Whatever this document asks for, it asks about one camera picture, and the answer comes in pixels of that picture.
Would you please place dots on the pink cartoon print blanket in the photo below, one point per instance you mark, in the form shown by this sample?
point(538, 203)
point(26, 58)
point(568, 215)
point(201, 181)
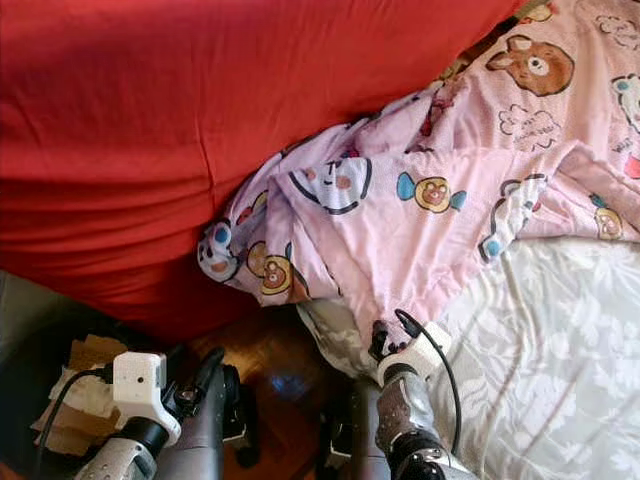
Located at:
point(400, 240)

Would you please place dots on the grey robot right leg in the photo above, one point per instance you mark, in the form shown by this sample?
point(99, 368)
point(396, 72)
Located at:
point(365, 445)

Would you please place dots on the grey robot leg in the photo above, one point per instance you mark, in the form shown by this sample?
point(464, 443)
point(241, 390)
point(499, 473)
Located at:
point(365, 445)
point(200, 455)

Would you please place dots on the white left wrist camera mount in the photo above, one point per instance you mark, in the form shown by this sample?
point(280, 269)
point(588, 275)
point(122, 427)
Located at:
point(138, 382)

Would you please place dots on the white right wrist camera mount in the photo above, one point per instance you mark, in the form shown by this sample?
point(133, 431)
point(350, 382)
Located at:
point(420, 355)

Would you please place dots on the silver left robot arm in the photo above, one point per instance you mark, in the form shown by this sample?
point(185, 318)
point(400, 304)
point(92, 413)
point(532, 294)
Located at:
point(120, 465)

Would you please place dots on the black round waste bin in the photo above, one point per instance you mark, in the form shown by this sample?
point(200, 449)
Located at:
point(25, 400)

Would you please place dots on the white crumpled paper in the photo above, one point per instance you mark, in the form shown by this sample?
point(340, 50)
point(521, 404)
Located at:
point(80, 395)

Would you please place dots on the red covered mattress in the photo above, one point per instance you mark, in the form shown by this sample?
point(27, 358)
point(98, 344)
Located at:
point(190, 120)

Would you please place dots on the brown cardboard piece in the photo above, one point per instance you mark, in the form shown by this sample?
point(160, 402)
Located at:
point(90, 352)

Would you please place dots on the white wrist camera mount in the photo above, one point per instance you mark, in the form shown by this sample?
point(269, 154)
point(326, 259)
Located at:
point(138, 382)
point(420, 355)

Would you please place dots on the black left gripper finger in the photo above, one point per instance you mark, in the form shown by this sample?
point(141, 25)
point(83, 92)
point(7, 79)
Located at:
point(212, 362)
point(176, 351)

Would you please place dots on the beige floral bed sheet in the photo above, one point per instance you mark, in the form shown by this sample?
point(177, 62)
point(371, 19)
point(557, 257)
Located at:
point(540, 340)

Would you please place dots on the grey robot left leg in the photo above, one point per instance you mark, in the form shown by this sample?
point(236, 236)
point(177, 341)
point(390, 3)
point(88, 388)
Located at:
point(200, 455)

